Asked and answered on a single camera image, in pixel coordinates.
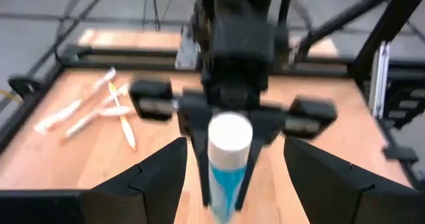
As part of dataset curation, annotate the black floor cable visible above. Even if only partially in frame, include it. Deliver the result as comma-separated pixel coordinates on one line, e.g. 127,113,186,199
141,0,161,33

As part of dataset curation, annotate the black aluminium table frame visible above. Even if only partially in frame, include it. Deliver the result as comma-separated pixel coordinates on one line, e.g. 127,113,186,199
0,0,425,189

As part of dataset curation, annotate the black edge clamp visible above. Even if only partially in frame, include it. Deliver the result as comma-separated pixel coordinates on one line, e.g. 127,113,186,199
382,145,420,164

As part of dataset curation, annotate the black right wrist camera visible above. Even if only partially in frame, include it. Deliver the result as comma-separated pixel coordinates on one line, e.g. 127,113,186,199
212,17,277,85

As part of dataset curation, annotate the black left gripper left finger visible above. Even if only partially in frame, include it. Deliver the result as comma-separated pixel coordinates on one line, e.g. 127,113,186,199
0,137,189,224

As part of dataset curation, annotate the teal bottle white cap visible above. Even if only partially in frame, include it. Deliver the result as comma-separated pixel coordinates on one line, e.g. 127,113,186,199
207,111,254,223

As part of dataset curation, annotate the black corner bracket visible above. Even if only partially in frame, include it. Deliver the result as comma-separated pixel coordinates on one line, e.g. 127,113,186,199
7,73,46,101

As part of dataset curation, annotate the silver aluminium extrusion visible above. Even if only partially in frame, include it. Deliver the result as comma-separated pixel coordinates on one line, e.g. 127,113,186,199
369,40,392,119

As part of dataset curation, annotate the yellow hanging cable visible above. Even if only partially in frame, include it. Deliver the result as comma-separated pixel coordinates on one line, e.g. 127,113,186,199
0,89,25,105

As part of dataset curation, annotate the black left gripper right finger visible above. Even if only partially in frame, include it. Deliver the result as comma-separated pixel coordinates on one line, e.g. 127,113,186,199
284,136,425,224

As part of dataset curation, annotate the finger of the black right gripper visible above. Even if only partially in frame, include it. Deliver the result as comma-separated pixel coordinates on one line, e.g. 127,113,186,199
190,126,213,207
234,123,268,212

